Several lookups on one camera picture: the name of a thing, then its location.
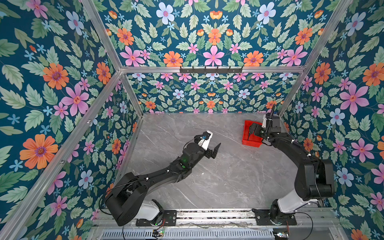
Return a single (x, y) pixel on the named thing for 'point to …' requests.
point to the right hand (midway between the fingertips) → (256, 127)
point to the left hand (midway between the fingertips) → (215, 135)
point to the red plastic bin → (251, 140)
